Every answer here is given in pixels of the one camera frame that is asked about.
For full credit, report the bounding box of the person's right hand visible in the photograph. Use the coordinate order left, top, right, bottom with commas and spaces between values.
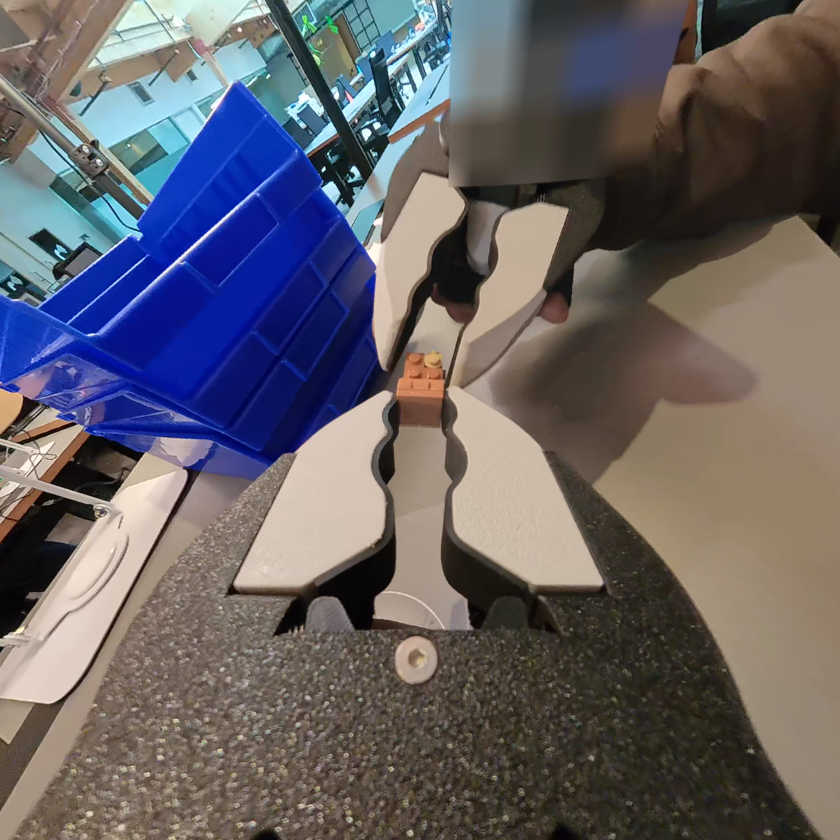
431, 287, 574, 326

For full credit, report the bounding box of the person's right forearm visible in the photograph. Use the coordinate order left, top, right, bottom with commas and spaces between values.
578, 0, 840, 253

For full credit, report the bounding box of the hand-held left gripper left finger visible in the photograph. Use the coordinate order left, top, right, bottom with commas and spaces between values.
233, 390, 396, 599

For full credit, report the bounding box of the white curved board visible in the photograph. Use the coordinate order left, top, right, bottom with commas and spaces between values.
0, 469, 190, 706

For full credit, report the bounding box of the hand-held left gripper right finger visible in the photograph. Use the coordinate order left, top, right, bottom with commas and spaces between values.
441, 386, 609, 595

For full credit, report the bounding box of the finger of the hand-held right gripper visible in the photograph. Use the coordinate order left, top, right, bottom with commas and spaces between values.
452, 200, 573, 389
372, 171, 471, 375

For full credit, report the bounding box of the grey desk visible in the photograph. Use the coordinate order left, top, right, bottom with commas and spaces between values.
0, 99, 840, 840

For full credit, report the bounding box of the small orange brick assembly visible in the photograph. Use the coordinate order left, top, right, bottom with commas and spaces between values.
395, 351, 448, 429

